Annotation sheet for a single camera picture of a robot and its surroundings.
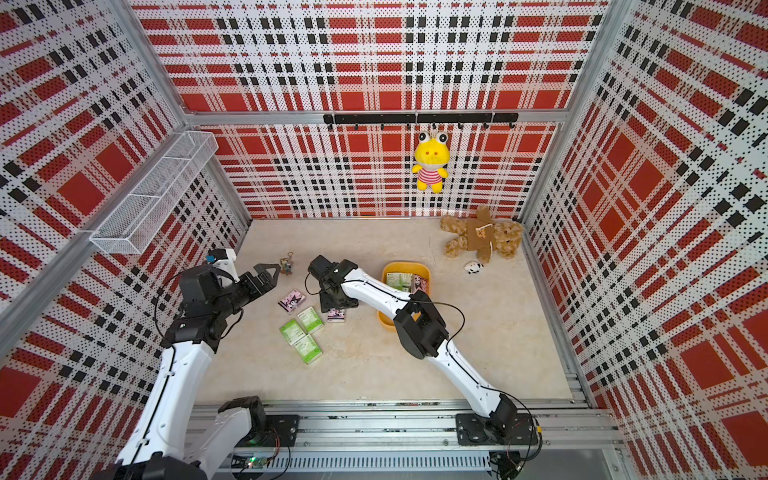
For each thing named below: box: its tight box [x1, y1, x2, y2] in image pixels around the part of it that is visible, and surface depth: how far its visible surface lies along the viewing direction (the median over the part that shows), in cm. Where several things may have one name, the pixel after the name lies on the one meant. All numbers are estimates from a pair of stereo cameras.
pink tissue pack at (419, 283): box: [411, 274, 429, 295], surface depth 100 cm
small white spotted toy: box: [464, 260, 484, 275], surface depth 107 cm
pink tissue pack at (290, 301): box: [278, 289, 306, 314], surface depth 97 cm
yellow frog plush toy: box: [412, 131, 450, 193], surface depth 95 cm
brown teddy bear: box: [440, 205, 523, 264], surface depth 109 cm
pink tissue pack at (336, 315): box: [327, 308, 346, 323], surface depth 95 cm
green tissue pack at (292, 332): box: [279, 319, 307, 346], surface depth 90 cm
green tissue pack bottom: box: [294, 334, 323, 365], surface depth 88 cm
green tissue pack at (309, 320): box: [297, 306, 325, 334], surface depth 93 cm
